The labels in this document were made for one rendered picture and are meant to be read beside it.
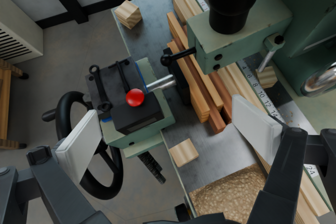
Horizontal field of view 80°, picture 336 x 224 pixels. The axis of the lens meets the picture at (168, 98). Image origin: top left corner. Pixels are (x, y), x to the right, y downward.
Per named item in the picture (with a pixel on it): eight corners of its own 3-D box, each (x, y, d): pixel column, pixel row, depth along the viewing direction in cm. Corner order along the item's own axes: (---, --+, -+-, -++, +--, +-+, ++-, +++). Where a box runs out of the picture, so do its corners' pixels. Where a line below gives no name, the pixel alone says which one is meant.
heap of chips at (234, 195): (188, 192, 38) (187, 195, 34) (256, 162, 38) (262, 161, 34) (210, 246, 34) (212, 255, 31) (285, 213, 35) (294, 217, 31)
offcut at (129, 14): (119, 21, 54) (113, 11, 50) (131, 10, 55) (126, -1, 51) (130, 29, 53) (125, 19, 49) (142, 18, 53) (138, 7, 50)
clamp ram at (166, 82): (144, 82, 46) (133, 62, 38) (174, 69, 46) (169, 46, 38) (159, 116, 43) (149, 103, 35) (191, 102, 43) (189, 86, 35)
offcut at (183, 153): (198, 156, 40) (199, 154, 37) (179, 167, 39) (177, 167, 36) (189, 140, 41) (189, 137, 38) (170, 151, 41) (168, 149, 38)
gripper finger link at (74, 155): (77, 189, 13) (65, 191, 13) (102, 137, 20) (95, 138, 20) (65, 150, 12) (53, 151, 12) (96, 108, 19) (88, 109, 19)
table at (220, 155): (89, 35, 62) (78, 21, 56) (180, -5, 62) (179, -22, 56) (163, 264, 39) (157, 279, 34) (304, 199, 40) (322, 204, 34)
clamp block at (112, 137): (105, 95, 50) (86, 80, 42) (154, 73, 51) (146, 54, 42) (123, 151, 45) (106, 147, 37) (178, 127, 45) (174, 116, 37)
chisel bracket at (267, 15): (187, 50, 38) (184, 18, 30) (254, 20, 39) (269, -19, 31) (205, 82, 36) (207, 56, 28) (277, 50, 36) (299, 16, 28)
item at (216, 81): (181, 39, 49) (179, 27, 45) (189, 36, 49) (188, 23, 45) (227, 124, 41) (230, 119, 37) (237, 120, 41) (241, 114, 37)
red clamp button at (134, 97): (124, 94, 34) (122, 92, 33) (141, 87, 34) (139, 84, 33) (130, 110, 33) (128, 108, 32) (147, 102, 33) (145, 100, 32)
